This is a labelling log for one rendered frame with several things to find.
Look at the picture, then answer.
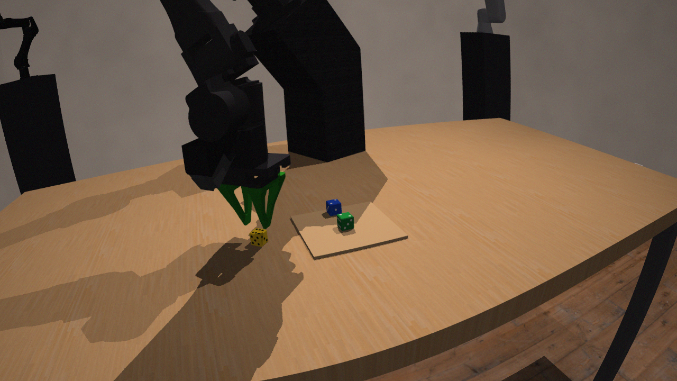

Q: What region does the yellow die with black pips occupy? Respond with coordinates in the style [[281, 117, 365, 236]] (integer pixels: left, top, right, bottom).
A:
[[249, 228, 268, 247]]

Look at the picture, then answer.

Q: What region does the dark green die with grey pips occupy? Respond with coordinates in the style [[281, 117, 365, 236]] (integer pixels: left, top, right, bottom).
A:
[[337, 212, 354, 231]]

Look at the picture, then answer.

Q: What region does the blue die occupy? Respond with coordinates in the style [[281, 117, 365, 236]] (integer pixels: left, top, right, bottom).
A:
[[326, 199, 342, 216]]

